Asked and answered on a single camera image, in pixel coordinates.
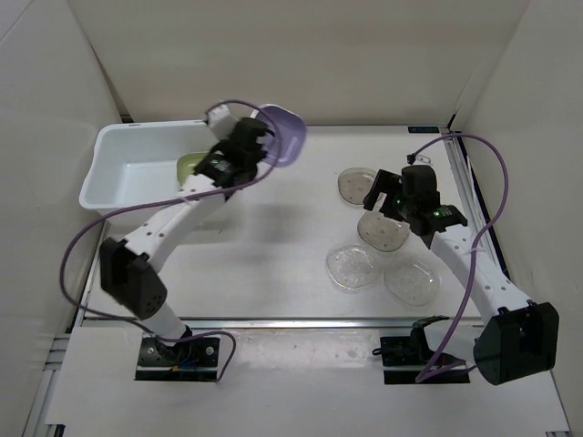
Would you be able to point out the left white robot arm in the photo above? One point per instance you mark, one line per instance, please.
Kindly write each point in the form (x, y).
(130, 267)

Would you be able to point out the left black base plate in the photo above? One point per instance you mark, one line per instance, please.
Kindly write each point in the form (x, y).
(193, 361)

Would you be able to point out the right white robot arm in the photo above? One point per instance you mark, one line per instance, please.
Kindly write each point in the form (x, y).
(519, 338)

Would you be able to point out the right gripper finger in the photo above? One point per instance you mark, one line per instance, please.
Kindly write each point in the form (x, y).
(392, 206)
(385, 183)

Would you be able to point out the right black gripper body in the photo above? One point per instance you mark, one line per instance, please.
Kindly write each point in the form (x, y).
(407, 205)

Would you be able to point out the aluminium frame rail front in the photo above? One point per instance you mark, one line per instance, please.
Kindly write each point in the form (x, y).
(299, 323)

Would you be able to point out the clear textured plate right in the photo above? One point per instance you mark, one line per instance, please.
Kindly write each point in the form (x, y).
(412, 282)

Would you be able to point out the green panda plate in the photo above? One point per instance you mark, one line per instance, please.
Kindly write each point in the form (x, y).
(185, 165)

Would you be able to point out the aluminium frame rail right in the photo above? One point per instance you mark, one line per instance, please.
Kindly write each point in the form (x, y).
(473, 203)

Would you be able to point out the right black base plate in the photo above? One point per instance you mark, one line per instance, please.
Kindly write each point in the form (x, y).
(405, 356)

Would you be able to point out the clear textured plate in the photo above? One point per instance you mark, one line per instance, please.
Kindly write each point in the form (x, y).
(352, 267)
(412, 282)

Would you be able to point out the purple panda plate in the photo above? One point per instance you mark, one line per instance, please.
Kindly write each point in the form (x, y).
(292, 128)

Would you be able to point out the aluminium frame rail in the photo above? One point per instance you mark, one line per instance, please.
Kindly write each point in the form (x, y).
(473, 203)
(299, 323)

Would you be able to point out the clear textured plate left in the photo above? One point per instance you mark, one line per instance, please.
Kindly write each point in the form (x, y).
(352, 267)

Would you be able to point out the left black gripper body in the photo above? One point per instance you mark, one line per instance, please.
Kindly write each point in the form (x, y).
(253, 167)

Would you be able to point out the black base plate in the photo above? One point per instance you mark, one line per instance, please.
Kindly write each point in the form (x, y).
(193, 361)
(405, 356)

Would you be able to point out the white plastic bin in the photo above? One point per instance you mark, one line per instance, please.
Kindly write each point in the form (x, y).
(137, 163)

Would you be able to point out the smoky clear plate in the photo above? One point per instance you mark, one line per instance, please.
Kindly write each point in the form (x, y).
(382, 233)
(354, 184)

